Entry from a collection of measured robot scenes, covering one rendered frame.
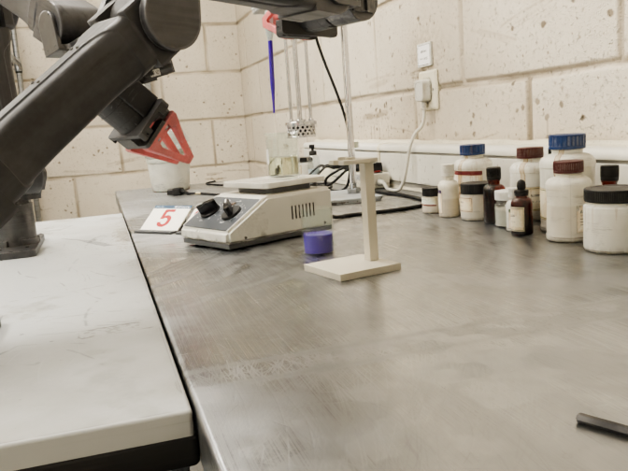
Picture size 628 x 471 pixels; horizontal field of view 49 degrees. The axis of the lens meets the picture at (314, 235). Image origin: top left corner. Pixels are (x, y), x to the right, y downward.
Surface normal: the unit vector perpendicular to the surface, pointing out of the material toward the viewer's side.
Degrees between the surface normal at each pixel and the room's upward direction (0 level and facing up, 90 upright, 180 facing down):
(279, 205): 90
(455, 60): 90
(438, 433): 0
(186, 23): 90
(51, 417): 0
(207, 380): 0
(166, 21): 90
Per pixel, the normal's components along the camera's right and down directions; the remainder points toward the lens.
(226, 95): 0.29, 0.13
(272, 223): 0.66, 0.07
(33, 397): -0.07, -0.98
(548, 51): -0.95, 0.11
